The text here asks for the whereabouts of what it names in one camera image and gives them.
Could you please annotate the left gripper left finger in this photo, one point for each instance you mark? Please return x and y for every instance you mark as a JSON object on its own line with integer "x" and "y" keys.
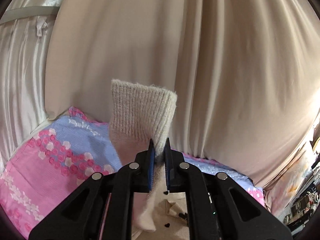
{"x": 101, "y": 207}

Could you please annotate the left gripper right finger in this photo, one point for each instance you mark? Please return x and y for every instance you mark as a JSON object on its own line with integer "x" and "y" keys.
{"x": 217, "y": 207}

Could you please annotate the beige sweater with black hearts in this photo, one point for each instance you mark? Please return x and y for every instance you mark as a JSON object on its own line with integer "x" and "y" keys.
{"x": 142, "y": 114}

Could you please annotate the floral cream pillow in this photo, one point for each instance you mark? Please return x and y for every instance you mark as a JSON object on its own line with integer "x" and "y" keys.
{"x": 281, "y": 191}

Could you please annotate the pink floral bed sheet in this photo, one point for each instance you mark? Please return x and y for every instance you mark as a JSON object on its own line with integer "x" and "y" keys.
{"x": 57, "y": 159}

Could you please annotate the cluttered dark shelf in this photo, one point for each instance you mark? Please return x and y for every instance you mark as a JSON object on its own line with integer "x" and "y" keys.
{"x": 305, "y": 204}

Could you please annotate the beige draped curtain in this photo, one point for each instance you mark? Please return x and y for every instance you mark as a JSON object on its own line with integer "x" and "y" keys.
{"x": 246, "y": 72}

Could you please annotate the white satin curtain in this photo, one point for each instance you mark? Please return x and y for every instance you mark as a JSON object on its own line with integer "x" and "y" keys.
{"x": 26, "y": 28}

